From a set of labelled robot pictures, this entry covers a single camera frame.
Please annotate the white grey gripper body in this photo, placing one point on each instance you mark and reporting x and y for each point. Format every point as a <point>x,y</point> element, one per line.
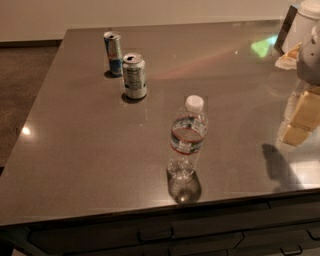
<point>310,63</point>

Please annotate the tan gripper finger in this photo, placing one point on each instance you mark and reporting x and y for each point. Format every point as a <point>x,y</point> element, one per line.
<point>288,61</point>
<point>304,120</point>

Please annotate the clear plastic water bottle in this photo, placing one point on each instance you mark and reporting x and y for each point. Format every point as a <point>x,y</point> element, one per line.
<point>188,132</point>

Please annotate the white paper cup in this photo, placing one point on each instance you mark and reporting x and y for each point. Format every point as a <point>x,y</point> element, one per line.
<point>306,16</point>

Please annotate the dark flat board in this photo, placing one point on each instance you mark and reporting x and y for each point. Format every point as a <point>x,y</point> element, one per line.
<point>282,42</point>

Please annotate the dark cabinet drawers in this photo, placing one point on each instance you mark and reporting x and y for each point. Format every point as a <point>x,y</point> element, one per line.
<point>287,226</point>

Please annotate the silver soda can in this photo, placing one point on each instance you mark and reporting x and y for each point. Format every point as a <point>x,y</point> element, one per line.
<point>134,76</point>

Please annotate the blue silver energy drink can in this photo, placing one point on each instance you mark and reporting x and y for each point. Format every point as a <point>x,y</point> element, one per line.
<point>113,48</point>

